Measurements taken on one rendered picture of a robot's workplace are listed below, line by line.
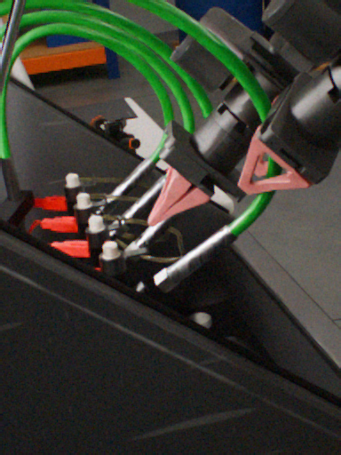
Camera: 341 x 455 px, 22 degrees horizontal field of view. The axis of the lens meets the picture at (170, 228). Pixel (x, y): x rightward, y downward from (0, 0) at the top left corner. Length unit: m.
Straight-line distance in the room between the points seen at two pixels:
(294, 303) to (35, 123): 0.43
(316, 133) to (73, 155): 0.56
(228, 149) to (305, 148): 0.17
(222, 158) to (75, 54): 5.29
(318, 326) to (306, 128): 0.39
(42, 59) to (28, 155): 4.94
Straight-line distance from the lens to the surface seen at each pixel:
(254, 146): 0.76
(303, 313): 1.11
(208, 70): 0.88
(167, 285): 0.87
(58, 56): 6.16
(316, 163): 0.74
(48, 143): 1.23
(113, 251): 0.95
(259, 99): 0.79
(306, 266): 3.27
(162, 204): 0.92
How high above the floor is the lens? 1.51
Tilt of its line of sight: 24 degrees down
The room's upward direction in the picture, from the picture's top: 8 degrees counter-clockwise
